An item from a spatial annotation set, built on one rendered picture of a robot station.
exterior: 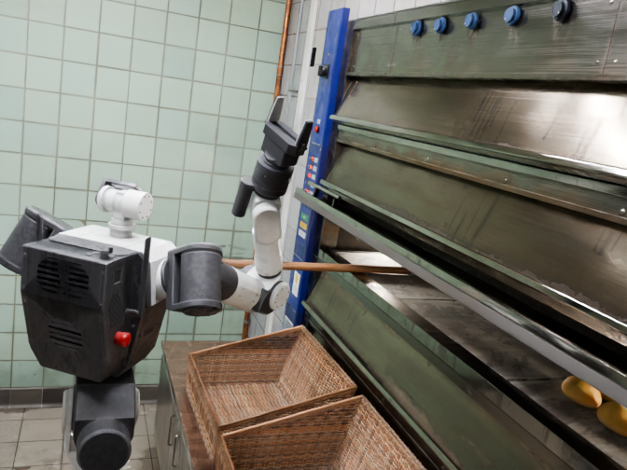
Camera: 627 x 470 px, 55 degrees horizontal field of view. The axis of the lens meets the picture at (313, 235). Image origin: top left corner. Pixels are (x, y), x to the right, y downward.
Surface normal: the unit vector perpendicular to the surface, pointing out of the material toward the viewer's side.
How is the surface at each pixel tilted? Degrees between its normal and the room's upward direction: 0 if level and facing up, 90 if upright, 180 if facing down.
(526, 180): 90
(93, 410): 45
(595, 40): 90
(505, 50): 90
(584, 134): 70
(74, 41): 90
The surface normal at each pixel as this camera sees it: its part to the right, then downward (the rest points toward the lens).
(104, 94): 0.33, 0.25
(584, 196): -0.93, -0.07
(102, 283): -0.26, 0.17
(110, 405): 0.35, -0.51
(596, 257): -0.82, -0.40
